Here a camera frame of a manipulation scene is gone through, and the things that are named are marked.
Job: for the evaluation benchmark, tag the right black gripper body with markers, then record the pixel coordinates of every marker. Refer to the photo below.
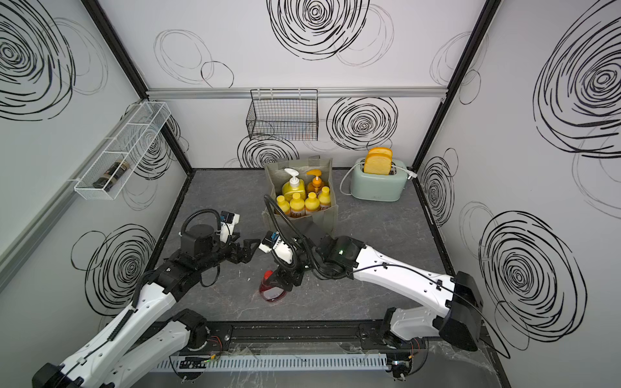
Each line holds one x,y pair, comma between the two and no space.
302,261

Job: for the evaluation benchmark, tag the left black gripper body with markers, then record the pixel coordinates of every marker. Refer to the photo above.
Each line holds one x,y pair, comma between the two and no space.
221,253

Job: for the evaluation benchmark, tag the red soap bottle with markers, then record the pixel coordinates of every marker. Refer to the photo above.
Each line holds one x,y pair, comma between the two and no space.
270,293

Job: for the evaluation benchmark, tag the yellow cap bottle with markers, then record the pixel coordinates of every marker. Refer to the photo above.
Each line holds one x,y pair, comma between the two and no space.
283,205
297,205
325,198
312,203

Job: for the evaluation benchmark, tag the orange pump soap bottle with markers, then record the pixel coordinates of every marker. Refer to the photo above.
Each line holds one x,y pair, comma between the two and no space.
316,183

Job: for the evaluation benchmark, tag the yellow pump soap bottle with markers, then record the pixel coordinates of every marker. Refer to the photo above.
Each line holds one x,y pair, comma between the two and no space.
293,185

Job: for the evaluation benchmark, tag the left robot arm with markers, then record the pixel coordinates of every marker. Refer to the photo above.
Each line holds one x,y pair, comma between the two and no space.
115,357

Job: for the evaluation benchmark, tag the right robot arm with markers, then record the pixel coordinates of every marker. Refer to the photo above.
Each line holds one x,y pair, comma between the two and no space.
449,306

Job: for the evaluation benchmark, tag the mint green toaster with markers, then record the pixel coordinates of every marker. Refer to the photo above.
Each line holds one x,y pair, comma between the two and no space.
382,188

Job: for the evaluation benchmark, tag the toast slice front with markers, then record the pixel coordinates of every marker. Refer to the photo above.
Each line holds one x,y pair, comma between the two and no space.
378,164

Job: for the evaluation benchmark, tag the toast slice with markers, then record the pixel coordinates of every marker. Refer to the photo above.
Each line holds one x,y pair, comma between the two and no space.
381,151
378,164

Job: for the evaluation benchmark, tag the toast slice back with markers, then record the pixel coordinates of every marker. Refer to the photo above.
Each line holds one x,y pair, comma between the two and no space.
381,151

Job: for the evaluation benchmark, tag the dark item in shelf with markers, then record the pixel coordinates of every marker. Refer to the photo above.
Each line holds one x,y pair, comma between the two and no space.
111,176

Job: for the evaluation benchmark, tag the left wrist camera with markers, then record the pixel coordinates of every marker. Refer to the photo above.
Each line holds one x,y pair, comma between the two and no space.
228,222

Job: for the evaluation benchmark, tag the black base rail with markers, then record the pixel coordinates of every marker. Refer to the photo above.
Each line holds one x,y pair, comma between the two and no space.
367,334

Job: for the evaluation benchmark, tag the white slotted cable duct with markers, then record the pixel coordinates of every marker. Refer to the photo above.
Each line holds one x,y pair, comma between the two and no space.
274,363

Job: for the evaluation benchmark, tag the white wire shelf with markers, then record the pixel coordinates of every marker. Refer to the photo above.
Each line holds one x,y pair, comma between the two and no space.
139,142

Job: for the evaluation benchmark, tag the black wire basket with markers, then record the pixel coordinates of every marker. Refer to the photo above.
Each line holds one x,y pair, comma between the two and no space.
289,114

